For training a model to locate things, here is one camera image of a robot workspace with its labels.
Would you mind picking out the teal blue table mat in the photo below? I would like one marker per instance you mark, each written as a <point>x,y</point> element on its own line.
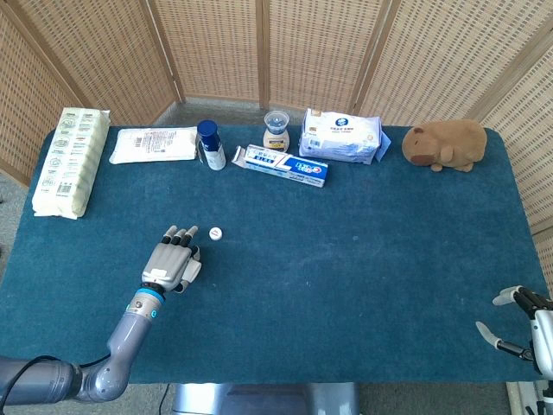
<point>324,281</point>

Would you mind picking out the lilac white tissue pack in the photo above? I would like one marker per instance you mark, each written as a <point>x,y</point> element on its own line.
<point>341,136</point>

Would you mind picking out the flat cream paper packet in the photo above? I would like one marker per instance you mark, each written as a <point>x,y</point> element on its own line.
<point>151,144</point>

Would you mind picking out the brown capybara plush toy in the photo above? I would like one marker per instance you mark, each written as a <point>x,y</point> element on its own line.
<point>449,140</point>

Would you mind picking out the blue white toothpaste box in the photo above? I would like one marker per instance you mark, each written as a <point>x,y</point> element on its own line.
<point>285,166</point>

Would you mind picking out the small clear lidded jar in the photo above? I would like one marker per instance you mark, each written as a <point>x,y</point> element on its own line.
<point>276,136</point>

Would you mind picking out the white bottle cap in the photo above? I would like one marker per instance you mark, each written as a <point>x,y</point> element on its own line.
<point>216,233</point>

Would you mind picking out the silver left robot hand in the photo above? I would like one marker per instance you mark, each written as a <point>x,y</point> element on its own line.
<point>168,263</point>

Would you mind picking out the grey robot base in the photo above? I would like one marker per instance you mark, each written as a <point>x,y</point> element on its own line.
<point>268,400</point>

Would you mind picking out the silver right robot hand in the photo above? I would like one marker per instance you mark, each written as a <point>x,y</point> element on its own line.
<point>544,333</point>

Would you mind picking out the long pale yellow tissue pack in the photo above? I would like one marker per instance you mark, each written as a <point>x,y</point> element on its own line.
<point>69,164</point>

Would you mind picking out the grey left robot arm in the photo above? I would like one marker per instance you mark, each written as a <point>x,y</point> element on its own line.
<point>125,337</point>

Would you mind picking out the blue and white lotion bottle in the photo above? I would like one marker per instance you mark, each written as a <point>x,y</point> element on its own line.
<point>211,144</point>

